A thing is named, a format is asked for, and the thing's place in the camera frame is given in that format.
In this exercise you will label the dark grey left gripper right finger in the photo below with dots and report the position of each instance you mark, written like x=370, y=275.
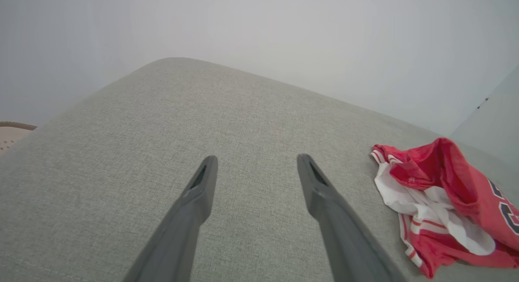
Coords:
x=340, y=233

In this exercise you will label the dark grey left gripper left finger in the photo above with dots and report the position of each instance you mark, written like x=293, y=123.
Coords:
x=182, y=225

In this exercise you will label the red white Bulls jersey garment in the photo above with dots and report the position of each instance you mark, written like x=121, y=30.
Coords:
x=446, y=164

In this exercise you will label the beige perforated round object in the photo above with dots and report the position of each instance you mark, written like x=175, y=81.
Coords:
x=12, y=136

